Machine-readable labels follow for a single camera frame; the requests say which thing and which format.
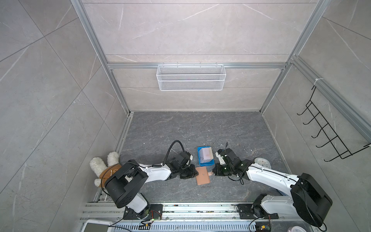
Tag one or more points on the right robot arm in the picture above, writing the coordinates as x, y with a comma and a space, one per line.
299, 195

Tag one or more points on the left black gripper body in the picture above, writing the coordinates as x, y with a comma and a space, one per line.
179, 172

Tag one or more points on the white tablet device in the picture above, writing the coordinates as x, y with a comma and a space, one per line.
94, 225

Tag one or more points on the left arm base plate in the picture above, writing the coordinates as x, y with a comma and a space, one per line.
153, 211

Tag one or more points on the white round alarm clock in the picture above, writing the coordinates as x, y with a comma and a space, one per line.
262, 162

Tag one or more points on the white teddy bear brown shirt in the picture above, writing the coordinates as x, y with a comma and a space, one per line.
103, 171

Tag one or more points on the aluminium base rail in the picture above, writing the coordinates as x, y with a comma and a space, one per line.
171, 211

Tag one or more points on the blue plastic card tray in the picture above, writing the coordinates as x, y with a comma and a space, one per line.
204, 164

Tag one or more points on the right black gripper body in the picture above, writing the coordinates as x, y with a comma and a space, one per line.
232, 169

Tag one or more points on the tan leather card holder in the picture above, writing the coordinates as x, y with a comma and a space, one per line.
203, 176

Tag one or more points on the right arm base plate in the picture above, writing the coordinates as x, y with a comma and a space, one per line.
250, 211

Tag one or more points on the black wire hook rack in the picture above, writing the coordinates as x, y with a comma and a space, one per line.
325, 128

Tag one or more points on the white wire mesh basket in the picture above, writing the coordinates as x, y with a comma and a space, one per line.
189, 77

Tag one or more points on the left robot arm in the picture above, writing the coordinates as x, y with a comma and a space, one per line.
124, 185

